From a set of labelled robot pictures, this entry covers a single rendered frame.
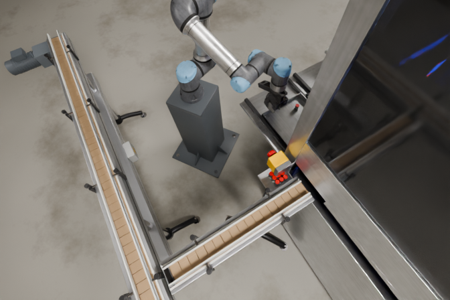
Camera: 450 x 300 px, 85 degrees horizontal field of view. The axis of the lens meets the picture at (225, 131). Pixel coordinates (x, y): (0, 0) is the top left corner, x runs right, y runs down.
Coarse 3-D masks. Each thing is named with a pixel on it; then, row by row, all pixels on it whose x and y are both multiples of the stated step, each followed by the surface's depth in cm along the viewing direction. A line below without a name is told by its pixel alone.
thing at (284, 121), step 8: (296, 96) 135; (304, 96) 133; (288, 104) 135; (304, 104) 135; (264, 112) 129; (272, 112) 133; (280, 112) 133; (288, 112) 133; (296, 112) 132; (272, 120) 131; (280, 120) 131; (288, 120) 130; (296, 120) 130; (272, 128) 127; (280, 128) 128; (288, 128) 128; (280, 136) 123; (288, 136) 126
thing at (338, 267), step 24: (312, 192) 112; (312, 216) 118; (312, 240) 136; (336, 240) 106; (312, 264) 159; (336, 264) 120; (360, 264) 98; (336, 288) 138; (360, 288) 108; (384, 288) 94
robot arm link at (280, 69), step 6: (276, 60) 100; (282, 60) 100; (288, 60) 99; (270, 66) 102; (276, 66) 99; (282, 66) 98; (288, 66) 98; (270, 72) 103; (276, 72) 100; (282, 72) 99; (288, 72) 100; (276, 78) 103; (282, 78) 102; (288, 78) 104; (276, 84) 106; (282, 84) 106
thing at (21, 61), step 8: (32, 48) 159; (40, 48) 159; (48, 48) 159; (16, 56) 152; (24, 56) 154; (32, 56) 157; (40, 56) 157; (8, 64) 154; (16, 64) 156; (24, 64) 157; (32, 64) 159; (40, 64) 162; (48, 64) 163; (16, 72) 158
